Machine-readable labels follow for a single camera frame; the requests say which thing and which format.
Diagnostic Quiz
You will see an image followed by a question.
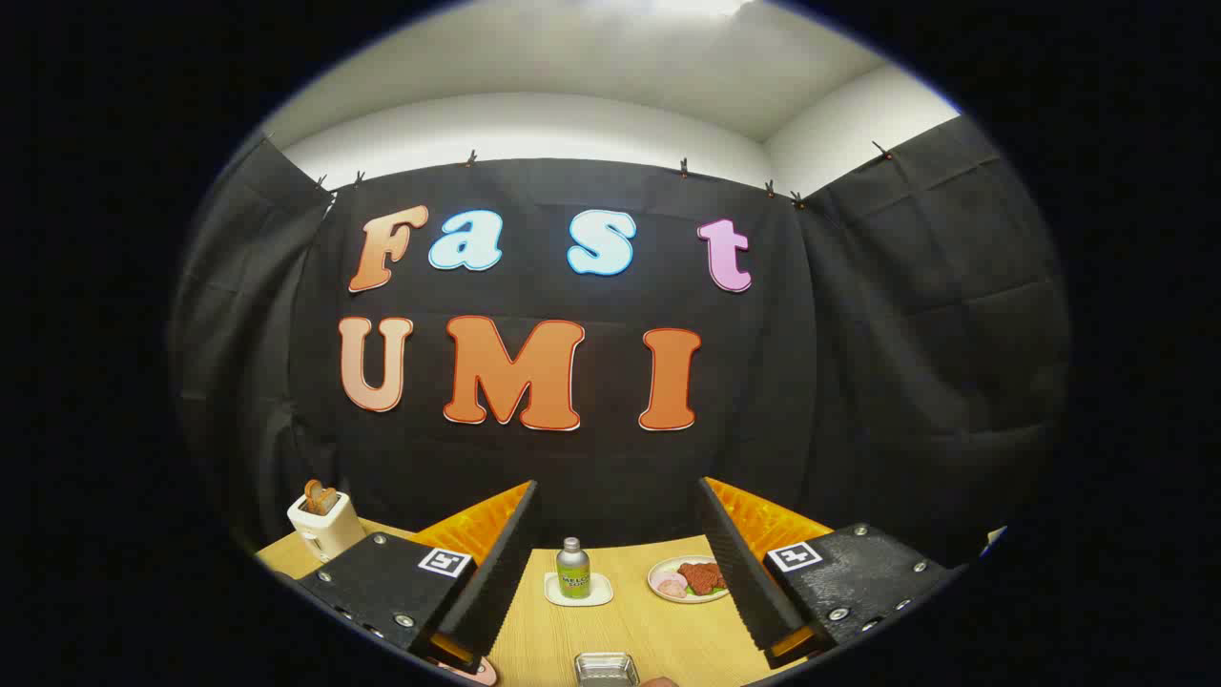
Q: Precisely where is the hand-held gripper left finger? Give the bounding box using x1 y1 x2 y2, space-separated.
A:
296 480 541 674

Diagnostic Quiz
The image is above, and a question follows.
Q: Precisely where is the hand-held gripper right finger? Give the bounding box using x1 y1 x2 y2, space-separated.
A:
696 476 960 669

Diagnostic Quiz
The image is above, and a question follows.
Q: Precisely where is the green soda bottle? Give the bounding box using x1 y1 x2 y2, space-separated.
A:
556 537 591 600

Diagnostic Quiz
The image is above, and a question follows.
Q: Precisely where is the white round food plate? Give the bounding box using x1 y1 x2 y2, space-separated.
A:
647 556 731 604

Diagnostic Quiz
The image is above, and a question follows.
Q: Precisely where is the pink round plate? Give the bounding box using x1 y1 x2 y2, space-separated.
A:
434 656 499 687

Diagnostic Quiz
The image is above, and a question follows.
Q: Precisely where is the white square coaster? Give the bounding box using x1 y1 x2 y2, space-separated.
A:
544 571 614 608

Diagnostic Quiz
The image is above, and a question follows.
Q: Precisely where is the white toaster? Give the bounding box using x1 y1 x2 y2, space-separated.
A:
287 489 367 562

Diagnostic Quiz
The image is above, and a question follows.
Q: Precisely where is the black backdrop cloth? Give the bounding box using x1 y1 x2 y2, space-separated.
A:
167 114 1074 573

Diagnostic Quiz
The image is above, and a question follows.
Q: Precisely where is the metal wire cutlery holder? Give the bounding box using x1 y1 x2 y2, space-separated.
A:
574 653 640 687

